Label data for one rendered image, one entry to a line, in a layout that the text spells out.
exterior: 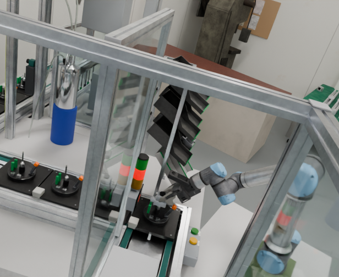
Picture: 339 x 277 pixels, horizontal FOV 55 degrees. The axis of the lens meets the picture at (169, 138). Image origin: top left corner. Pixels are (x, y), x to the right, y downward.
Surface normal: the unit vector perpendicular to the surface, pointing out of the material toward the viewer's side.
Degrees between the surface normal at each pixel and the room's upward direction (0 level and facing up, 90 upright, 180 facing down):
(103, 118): 90
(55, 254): 0
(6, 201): 90
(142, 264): 0
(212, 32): 92
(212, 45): 92
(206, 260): 0
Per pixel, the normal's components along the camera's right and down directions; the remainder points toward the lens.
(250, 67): -0.52, 0.29
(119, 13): -0.17, 0.43
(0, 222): 0.24, -0.85
